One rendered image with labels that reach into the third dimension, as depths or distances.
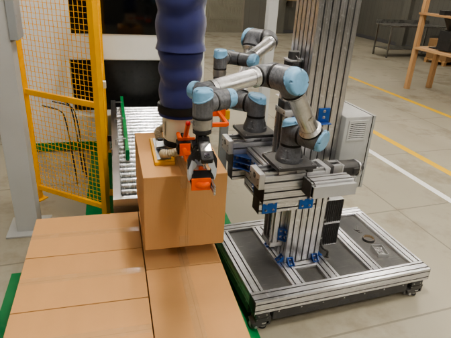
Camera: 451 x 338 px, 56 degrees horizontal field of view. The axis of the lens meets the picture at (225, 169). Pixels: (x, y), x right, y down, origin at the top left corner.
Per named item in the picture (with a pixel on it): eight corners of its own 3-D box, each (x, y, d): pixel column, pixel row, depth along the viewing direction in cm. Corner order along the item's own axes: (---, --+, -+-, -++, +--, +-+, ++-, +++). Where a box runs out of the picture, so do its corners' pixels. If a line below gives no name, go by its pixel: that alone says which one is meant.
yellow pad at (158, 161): (149, 141, 237) (149, 132, 235) (167, 140, 239) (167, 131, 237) (154, 165, 207) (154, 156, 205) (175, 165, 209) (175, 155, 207)
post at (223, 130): (213, 220, 368) (219, 108, 327) (221, 219, 370) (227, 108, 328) (215, 224, 362) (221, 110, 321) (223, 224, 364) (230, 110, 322)
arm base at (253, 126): (260, 124, 284) (262, 110, 280) (270, 132, 271) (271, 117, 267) (239, 125, 279) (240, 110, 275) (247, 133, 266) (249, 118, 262)
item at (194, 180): (188, 181, 171) (188, 170, 169) (206, 180, 173) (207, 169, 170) (191, 190, 163) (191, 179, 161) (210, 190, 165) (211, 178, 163)
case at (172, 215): (136, 194, 263) (134, 133, 247) (200, 189, 273) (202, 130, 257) (145, 250, 211) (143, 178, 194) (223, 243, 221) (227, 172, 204)
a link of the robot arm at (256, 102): (261, 118, 264) (263, 96, 258) (241, 114, 269) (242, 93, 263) (268, 113, 274) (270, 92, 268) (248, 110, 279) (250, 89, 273)
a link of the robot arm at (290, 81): (311, 132, 228) (278, 56, 188) (335, 140, 218) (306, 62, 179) (298, 149, 225) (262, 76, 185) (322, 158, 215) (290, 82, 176)
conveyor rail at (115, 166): (111, 116, 482) (110, 100, 474) (116, 116, 483) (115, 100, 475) (113, 224, 279) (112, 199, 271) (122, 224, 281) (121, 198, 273)
